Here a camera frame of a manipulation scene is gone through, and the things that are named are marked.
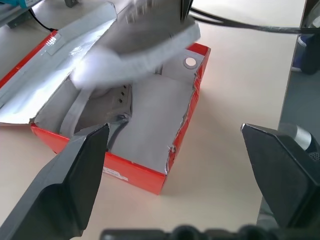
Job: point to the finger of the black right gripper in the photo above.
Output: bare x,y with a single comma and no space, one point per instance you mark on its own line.
186,8

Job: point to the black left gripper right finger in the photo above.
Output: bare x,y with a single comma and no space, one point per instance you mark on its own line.
282,175

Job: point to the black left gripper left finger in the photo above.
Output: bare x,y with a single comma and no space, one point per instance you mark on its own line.
62,190

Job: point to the grey suede white-soled shoe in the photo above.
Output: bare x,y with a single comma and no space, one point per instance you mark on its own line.
112,102
140,37

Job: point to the red cardboard shoebox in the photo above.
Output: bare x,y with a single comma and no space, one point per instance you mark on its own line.
140,175

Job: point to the silver cylindrical robot part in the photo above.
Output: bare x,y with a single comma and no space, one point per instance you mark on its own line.
297,135

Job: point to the dark grey stand foot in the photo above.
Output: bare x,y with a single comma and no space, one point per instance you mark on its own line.
71,3

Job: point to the white wrapping paper sheet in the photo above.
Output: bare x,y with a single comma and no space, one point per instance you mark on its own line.
155,120

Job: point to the blue sneaker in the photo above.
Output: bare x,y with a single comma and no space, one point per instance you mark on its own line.
298,52

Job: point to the dark trouser leg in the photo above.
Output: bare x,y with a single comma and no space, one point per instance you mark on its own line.
312,53

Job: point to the teal box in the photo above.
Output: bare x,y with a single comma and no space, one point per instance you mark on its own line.
23,3

